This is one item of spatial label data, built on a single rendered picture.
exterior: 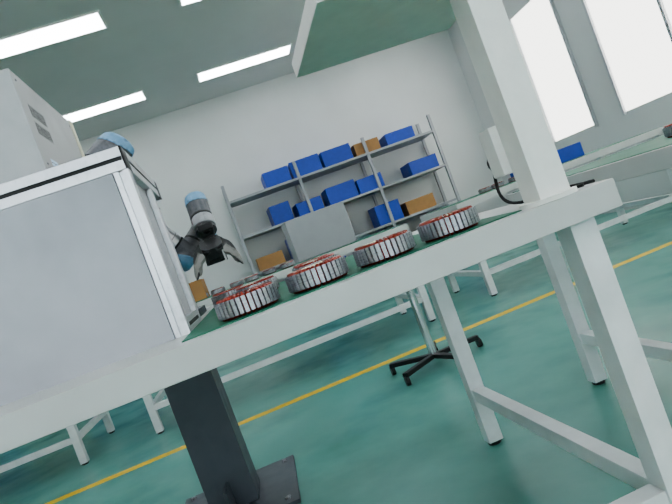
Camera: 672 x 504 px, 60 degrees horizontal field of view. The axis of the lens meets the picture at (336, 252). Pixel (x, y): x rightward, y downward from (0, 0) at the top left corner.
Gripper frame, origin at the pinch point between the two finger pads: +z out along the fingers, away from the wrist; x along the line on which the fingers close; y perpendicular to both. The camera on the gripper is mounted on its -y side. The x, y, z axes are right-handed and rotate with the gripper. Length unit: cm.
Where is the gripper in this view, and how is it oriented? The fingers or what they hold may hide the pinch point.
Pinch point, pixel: (220, 270)
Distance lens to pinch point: 182.9
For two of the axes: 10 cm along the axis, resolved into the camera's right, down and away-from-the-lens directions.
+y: 0.7, 5.8, 8.1
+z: 3.8, 7.4, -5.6
